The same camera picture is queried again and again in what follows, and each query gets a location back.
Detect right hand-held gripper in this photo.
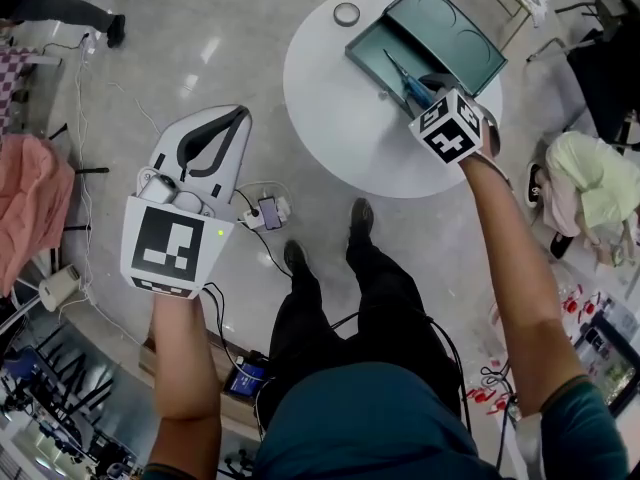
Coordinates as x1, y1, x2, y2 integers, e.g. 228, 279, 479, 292
408, 73, 502, 167

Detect black power cable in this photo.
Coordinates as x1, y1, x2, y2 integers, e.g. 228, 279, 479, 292
232, 188, 293, 280

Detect person's teal shirt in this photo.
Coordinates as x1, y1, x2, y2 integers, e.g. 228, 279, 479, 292
143, 361, 632, 480

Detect white power strip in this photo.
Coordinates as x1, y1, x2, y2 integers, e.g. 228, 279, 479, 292
236, 195, 294, 232

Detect person's left black shoe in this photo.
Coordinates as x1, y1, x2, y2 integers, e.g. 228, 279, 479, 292
283, 239, 309, 275

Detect checkered cloth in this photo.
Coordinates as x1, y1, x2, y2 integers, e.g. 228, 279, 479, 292
0, 49, 37, 137

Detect person's black trousers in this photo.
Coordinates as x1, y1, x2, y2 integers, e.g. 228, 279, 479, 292
268, 236, 467, 422

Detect purple smartphone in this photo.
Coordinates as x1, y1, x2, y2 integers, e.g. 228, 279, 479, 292
257, 195, 283, 232

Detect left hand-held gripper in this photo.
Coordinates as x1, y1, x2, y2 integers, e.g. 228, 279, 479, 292
119, 104, 254, 300

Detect blue screen device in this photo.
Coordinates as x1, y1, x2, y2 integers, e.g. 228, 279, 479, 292
222, 353, 270, 400

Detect blue-handled scissors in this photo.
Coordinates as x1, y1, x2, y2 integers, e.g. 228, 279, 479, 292
382, 48, 434, 111

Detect person's right black shoe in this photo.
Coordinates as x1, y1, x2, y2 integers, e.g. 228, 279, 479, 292
349, 197, 376, 242

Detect person's right forearm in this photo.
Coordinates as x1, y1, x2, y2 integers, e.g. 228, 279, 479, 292
458, 151, 592, 415

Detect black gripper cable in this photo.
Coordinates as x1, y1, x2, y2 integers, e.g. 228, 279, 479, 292
200, 281, 269, 387

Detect white floor cable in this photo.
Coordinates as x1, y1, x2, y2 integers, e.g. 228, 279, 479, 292
42, 31, 104, 304

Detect person's left forearm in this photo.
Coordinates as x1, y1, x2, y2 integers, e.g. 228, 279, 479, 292
148, 287, 224, 423

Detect clear plastic box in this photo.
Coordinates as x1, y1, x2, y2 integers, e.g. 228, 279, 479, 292
572, 311, 640, 419

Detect black chair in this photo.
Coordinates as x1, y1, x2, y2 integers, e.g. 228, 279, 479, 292
524, 0, 640, 155

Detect green tin container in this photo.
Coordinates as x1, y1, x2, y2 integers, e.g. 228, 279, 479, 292
344, 0, 509, 119

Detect pink cloth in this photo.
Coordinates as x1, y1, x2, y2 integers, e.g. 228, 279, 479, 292
0, 134, 77, 297

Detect person's black shoe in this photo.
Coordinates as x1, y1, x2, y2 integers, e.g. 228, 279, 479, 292
349, 197, 376, 242
283, 239, 309, 275

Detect grey tape roll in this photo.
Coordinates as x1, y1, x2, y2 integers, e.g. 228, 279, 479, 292
333, 1, 361, 28

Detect beige power adapter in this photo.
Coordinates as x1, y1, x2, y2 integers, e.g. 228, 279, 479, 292
38, 263, 82, 313

